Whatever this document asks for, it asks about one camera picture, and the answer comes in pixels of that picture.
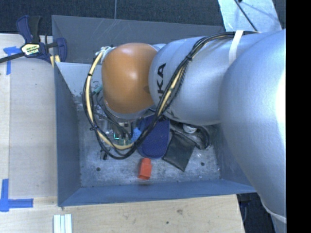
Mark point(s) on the pale wood flat board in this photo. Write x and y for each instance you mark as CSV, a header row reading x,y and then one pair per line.
x,y
31,130

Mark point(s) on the small red block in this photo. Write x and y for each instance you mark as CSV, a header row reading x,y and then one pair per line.
x,y
145,169

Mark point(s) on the dark green square packet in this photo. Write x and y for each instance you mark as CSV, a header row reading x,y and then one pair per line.
x,y
179,150

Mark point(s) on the grey metal bin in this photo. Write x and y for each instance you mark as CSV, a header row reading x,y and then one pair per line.
x,y
70,135

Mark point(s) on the dark blue oval sponge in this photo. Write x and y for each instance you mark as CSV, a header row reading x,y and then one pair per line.
x,y
156,139

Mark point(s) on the small light blue piece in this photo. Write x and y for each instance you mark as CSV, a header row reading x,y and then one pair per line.
x,y
136,133

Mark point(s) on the clear plastic bottle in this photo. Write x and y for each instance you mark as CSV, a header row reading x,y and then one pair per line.
x,y
194,132

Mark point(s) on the black cylinder on white bracket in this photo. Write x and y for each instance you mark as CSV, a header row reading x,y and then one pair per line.
x,y
104,154

